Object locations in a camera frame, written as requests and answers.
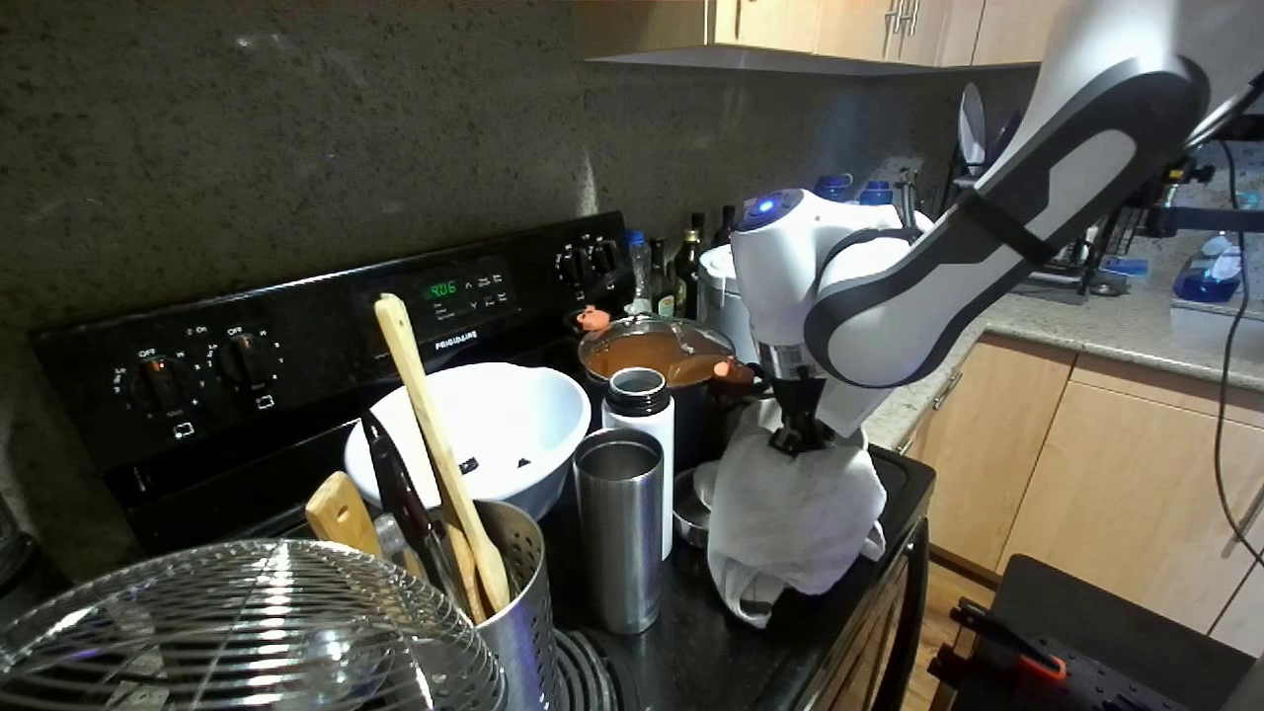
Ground wooden spatula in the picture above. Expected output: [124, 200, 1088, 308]
[305, 468, 385, 558]

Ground black orange tool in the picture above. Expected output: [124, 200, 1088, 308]
[952, 600, 1070, 688]

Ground wooden cabinets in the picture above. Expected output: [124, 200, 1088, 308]
[910, 334, 1264, 654]
[568, 0, 1074, 76]

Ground upper wooden cabinets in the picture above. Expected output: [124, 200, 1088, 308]
[568, 0, 1074, 76]

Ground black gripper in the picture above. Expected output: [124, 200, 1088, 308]
[759, 344, 835, 458]

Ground dark glass bottle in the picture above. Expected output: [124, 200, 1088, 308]
[676, 213, 705, 321]

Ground lower wooden cabinets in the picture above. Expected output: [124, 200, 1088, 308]
[910, 334, 1264, 654]

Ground perforated steel utensil holder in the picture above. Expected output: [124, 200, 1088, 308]
[370, 497, 561, 711]

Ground black stove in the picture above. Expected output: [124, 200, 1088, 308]
[29, 210, 942, 711]

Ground black utensil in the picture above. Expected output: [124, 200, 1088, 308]
[365, 414, 468, 605]

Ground black cable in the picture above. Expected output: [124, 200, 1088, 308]
[1205, 131, 1264, 535]

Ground white cloth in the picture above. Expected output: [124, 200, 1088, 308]
[708, 406, 888, 628]

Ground wire mesh basket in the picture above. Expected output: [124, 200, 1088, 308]
[0, 535, 506, 711]

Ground copper pot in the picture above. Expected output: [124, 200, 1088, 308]
[576, 302, 755, 472]

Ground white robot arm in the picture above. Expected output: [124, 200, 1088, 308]
[730, 0, 1264, 452]

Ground white colander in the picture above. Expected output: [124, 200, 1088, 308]
[344, 362, 592, 520]

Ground stainless steel tumbler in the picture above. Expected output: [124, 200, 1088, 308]
[573, 430, 663, 634]

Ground light wooden spoon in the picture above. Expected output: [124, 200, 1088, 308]
[370, 292, 515, 621]

